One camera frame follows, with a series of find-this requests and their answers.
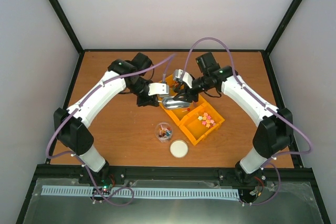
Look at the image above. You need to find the white round lid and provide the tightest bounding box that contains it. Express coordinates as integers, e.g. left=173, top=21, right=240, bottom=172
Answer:
left=170, top=140, right=188, bottom=158

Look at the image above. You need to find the clear glass bowl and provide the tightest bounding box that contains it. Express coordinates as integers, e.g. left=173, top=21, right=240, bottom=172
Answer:
left=154, top=122, right=173, bottom=143

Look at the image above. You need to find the silver metal scoop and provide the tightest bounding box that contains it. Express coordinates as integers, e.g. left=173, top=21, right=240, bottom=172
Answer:
left=161, top=97, right=191, bottom=110

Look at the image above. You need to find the orange three-compartment bin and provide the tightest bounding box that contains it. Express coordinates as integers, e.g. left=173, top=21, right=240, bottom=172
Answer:
left=159, top=74, right=226, bottom=146

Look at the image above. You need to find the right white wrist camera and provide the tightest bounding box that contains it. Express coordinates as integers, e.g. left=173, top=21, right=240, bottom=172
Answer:
left=173, top=69, right=193, bottom=88

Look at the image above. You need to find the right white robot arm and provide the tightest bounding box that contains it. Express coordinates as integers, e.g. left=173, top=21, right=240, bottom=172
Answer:
left=173, top=52, right=293, bottom=184

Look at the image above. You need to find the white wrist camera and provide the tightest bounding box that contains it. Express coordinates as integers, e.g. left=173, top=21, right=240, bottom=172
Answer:
left=173, top=69, right=193, bottom=88
left=148, top=82, right=170, bottom=96

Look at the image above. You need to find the black front rail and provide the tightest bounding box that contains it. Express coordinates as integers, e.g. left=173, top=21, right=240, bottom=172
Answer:
left=34, top=164, right=314, bottom=186

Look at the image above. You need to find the light blue cable duct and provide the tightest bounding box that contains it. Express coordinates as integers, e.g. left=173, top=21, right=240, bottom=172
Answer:
left=40, top=185, right=239, bottom=200

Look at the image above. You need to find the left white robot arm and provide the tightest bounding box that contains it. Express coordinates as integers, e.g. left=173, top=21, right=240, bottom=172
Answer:
left=54, top=52, right=159, bottom=184

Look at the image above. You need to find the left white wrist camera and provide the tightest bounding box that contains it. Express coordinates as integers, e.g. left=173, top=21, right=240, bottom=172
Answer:
left=148, top=82, right=170, bottom=96

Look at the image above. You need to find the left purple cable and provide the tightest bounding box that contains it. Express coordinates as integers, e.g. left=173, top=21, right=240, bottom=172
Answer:
left=46, top=53, right=176, bottom=207

